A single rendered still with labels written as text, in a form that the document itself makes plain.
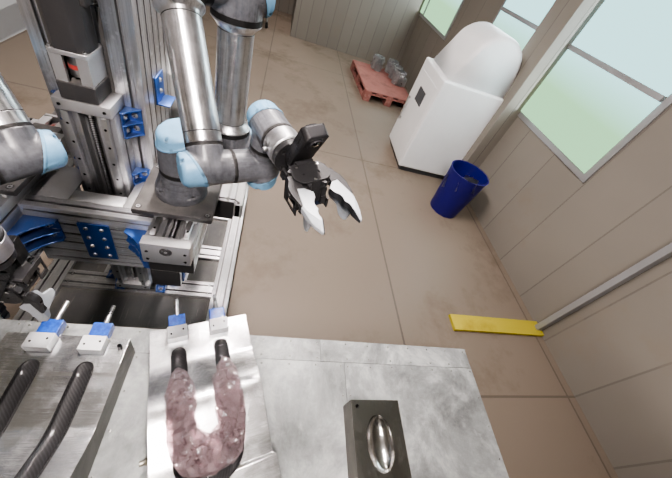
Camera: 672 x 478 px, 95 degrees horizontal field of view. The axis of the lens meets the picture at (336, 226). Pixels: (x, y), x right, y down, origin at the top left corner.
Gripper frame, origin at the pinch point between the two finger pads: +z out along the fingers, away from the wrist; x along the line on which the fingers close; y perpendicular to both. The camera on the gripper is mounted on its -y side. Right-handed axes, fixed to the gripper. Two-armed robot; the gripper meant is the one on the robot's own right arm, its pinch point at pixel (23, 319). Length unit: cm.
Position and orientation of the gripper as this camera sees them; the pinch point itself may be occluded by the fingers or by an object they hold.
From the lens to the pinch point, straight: 95.5
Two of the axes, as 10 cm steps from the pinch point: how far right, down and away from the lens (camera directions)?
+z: -3.0, 6.7, 6.8
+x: -9.5, -1.6, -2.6
